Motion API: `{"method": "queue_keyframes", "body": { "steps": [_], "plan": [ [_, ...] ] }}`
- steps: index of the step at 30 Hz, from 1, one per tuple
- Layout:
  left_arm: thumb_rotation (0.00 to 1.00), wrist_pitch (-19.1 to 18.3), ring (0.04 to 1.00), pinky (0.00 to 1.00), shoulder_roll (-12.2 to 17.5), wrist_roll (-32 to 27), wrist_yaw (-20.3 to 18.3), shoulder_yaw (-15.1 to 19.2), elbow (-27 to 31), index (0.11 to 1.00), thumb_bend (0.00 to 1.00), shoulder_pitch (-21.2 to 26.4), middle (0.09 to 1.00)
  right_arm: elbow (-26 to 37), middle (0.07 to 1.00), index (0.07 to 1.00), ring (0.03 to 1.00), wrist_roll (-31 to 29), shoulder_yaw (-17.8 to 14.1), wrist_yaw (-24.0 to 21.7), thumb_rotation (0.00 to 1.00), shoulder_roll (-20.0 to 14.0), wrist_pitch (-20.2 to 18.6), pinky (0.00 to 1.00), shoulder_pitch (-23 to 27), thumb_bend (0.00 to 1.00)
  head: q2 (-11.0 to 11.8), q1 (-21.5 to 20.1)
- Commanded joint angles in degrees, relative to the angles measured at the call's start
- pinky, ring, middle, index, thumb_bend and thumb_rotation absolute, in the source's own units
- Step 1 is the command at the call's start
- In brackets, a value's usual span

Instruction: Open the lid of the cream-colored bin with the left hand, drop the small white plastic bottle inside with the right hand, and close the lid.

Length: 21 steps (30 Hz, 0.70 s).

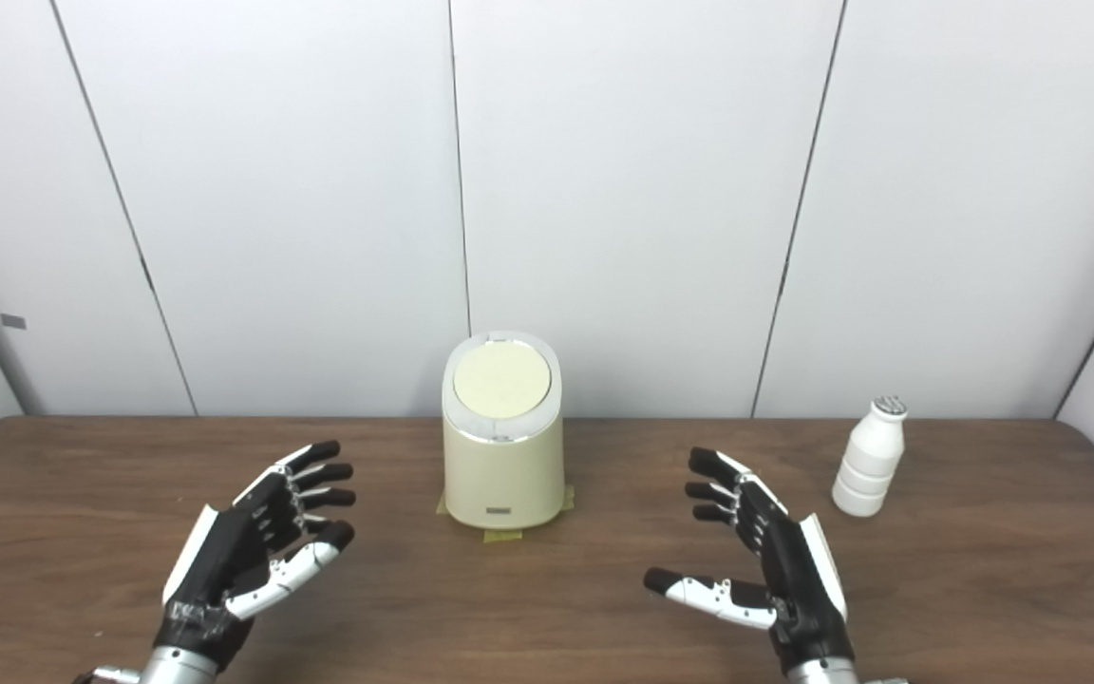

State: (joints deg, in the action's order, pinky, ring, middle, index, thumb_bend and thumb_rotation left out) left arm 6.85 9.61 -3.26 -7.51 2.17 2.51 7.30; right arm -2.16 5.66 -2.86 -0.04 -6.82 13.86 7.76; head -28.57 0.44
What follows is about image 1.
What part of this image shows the small white plastic bottle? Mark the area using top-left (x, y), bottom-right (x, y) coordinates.
top-left (832, 395), bottom-right (909, 518)

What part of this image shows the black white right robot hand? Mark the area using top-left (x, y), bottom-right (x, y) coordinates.
top-left (644, 447), bottom-right (857, 677)

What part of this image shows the cream round bin lid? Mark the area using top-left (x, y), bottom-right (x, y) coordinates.
top-left (453, 342), bottom-right (553, 420)

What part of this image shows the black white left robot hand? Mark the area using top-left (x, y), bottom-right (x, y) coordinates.
top-left (156, 440), bottom-right (356, 669)

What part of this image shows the cream-colored bin body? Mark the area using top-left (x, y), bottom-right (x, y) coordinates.
top-left (442, 330), bottom-right (565, 530)

